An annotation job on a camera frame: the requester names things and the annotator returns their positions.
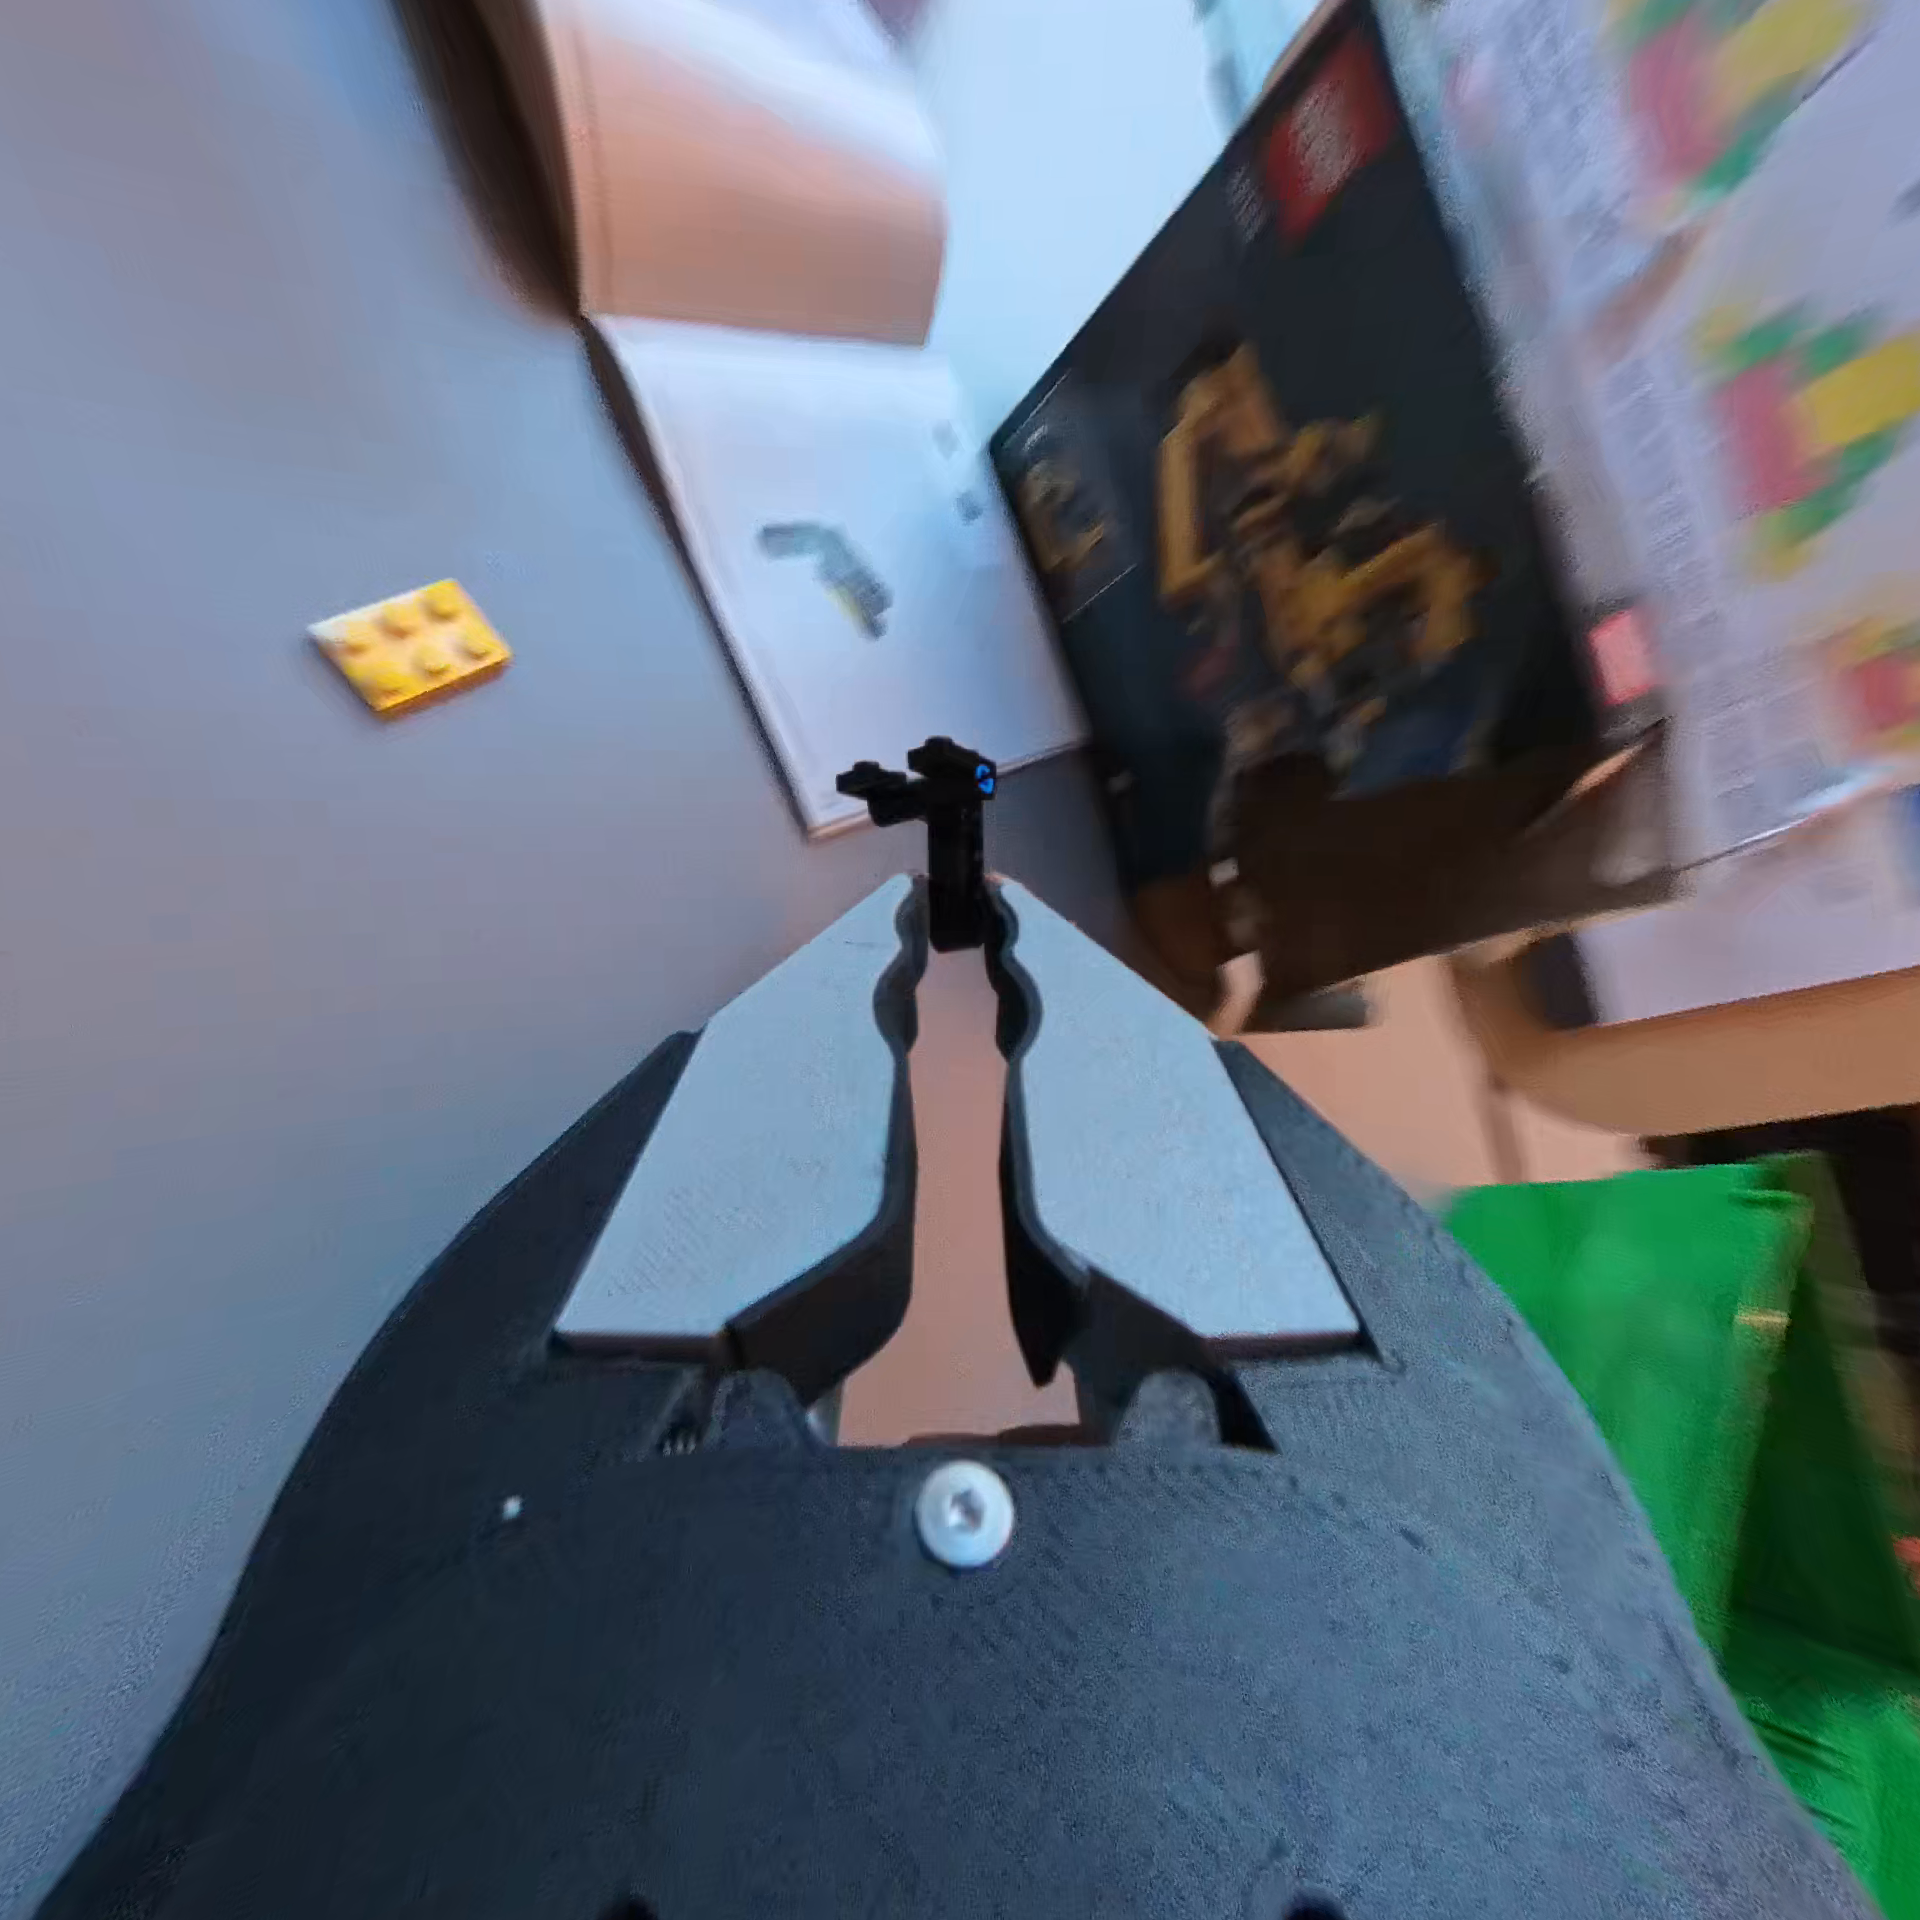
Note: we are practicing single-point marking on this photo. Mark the green plastic bin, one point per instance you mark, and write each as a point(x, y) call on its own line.
point(1621, 1424)

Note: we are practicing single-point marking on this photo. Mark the black lego piece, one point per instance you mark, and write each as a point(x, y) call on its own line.
point(955, 839)

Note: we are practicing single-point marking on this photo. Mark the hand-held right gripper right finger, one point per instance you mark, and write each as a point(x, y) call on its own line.
point(1171, 1184)

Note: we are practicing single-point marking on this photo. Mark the yellow lego plate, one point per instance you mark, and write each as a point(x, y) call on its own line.
point(408, 646)

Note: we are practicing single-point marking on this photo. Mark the white instruction booklet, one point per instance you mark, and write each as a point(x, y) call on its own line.
point(839, 570)

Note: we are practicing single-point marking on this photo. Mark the printed instruction sheet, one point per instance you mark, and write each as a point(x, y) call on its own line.
point(1770, 451)

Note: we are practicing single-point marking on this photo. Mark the black lego box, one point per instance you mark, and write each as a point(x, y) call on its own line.
point(1320, 570)

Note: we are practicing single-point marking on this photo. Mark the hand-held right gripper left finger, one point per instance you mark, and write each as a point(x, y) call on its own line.
point(751, 1163)

